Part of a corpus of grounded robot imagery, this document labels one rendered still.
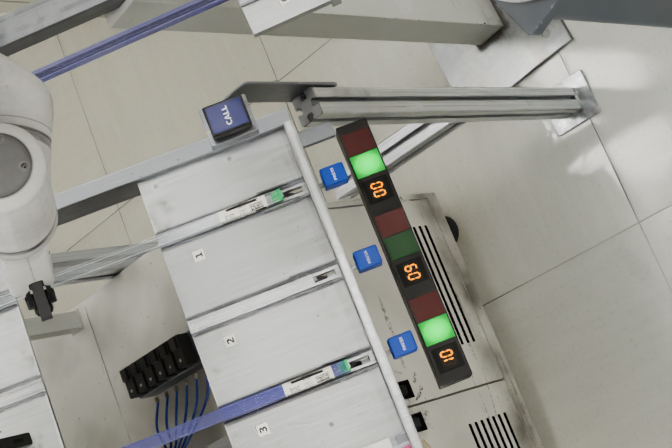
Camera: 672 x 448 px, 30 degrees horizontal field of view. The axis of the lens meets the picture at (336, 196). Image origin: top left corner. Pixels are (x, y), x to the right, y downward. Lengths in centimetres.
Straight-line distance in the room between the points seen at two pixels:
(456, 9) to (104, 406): 86
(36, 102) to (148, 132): 168
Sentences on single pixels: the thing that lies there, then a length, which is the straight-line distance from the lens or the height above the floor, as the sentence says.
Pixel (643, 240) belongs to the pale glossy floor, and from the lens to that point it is 208.
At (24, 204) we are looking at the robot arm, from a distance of 112.
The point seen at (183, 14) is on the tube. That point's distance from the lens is 149.
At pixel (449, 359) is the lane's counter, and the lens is 148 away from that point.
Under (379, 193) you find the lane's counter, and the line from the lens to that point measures 152.
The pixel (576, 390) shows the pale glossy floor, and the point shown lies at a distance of 218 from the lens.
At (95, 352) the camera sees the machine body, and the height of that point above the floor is 62.
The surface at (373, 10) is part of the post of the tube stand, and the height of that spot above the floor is 35.
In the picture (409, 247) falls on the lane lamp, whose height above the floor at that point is 65.
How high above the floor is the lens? 182
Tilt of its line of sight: 48 degrees down
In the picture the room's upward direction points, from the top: 95 degrees counter-clockwise
